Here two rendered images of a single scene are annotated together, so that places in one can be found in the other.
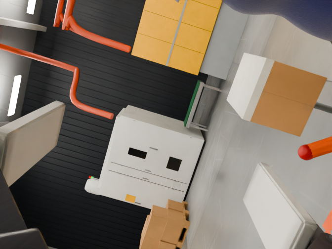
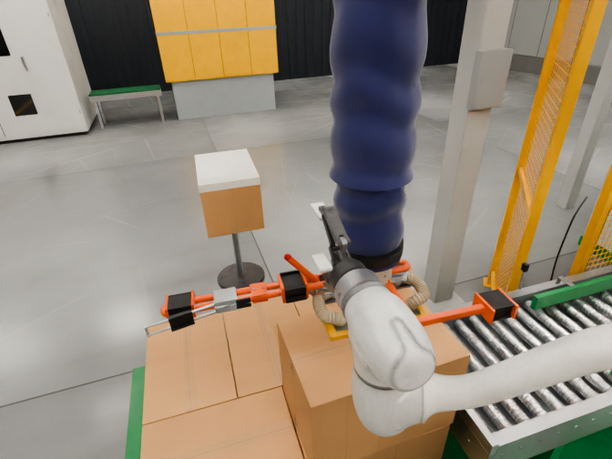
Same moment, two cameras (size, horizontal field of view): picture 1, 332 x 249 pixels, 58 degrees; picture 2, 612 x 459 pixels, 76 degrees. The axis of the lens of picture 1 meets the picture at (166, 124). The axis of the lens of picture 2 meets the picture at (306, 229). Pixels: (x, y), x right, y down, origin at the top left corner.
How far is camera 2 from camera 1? 77 cm
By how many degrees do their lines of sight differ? 40
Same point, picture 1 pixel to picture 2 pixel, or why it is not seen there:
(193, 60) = (181, 69)
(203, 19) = (233, 60)
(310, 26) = not seen: hidden behind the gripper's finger
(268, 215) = (322, 262)
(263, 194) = (321, 259)
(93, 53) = not seen: outside the picture
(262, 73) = (245, 180)
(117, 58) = not seen: outside the picture
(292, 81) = (249, 206)
